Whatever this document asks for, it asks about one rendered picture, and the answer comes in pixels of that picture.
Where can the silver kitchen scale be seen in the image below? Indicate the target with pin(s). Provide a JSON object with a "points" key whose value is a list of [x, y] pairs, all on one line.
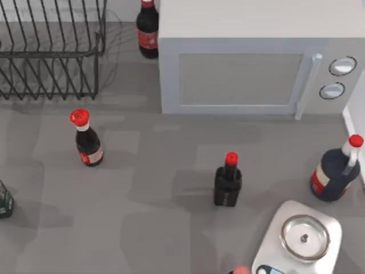
{"points": [[302, 242]]}

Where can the pale microwave oven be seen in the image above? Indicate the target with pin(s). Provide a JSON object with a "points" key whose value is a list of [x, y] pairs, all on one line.
{"points": [[242, 57]]}

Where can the smaller microwave knob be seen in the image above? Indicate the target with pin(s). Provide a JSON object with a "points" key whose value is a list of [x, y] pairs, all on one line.
{"points": [[332, 90]]}

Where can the square black red-cap bottle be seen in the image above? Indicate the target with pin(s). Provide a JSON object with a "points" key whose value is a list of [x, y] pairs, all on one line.
{"points": [[227, 185]]}

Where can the round dark red-cap bottle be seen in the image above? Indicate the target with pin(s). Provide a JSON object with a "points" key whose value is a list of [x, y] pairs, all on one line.
{"points": [[88, 142]]}

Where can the dark green bottle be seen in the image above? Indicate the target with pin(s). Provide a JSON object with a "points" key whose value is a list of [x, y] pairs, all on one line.
{"points": [[4, 201]]}

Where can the pink bottle cap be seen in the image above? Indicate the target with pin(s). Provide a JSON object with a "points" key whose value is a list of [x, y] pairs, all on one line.
{"points": [[241, 270]]}

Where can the tall dark red-label bottle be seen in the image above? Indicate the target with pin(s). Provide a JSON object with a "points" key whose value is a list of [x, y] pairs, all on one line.
{"points": [[147, 34]]}

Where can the larger microwave knob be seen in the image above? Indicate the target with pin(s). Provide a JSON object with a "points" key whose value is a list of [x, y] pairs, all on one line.
{"points": [[342, 66]]}

